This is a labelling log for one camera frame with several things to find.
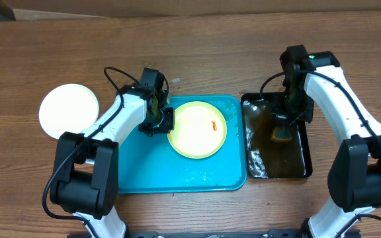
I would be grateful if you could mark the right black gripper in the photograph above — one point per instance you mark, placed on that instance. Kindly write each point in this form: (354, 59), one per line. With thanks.
(280, 114)

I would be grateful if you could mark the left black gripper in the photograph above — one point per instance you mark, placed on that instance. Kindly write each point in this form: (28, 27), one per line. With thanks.
(167, 128)

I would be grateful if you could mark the green yellow sponge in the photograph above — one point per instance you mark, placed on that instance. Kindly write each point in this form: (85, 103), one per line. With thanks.
(281, 134)

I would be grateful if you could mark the yellow plate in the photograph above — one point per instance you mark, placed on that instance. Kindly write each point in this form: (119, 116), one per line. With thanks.
(200, 130)

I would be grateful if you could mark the white plate with stain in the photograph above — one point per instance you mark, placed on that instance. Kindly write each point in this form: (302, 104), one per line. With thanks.
(68, 108)

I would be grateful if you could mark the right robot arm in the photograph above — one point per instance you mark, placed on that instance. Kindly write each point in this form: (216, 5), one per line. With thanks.
(354, 179)

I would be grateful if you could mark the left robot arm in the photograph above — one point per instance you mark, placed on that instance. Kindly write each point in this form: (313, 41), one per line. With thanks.
(84, 182)

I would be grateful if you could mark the teal plastic tray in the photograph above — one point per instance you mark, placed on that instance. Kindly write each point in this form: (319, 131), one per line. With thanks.
(150, 165)

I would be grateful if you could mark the black water tray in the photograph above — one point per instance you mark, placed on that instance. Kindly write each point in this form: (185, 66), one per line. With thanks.
(267, 159)

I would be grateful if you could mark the cardboard panel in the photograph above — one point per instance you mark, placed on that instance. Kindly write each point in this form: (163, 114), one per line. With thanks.
(150, 8)

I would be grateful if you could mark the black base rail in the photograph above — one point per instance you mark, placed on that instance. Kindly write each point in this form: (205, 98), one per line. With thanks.
(273, 233)

